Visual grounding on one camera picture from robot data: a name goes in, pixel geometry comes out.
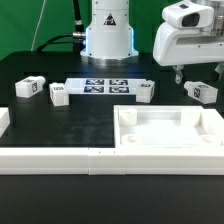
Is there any black cable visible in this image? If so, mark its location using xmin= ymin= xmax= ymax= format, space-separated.
xmin=35 ymin=0 xmax=88 ymax=53

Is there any white front fence wall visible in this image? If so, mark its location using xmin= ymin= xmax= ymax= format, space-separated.
xmin=0 ymin=148 xmax=224 ymax=175

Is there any white fence piece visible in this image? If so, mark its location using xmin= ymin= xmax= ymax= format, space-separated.
xmin=0 ymin=107 xmax=10 ymax=137
xmin=207 ymin=109 xmax=224 ymax=126

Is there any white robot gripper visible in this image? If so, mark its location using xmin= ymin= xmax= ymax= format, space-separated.
xmin=153 ymin=0 xmax=224 ymax=84

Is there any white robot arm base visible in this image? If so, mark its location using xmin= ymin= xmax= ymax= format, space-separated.
xmin=80 ymin=0 xmax=139 ymax=66

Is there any white thin cable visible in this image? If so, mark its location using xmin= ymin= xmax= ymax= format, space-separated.
xmin=30 ymin=0 xmax=48 ymax=52

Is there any white apriltag base plate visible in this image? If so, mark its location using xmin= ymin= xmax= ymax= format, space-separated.
xmin=65 ymin=78 xmax=143 ymax=95

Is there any white square table top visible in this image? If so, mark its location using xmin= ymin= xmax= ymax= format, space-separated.
xmin=114 ymin=105 xmax=224 ymax=148

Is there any white left fence piece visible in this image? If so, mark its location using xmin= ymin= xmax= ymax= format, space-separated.
xmin=0 ymin=107 xmax=10 ymax=137

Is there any white right fence piece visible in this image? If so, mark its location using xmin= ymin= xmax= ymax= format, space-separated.
xmin=207 ymin=109 xmax=224 ymax=126

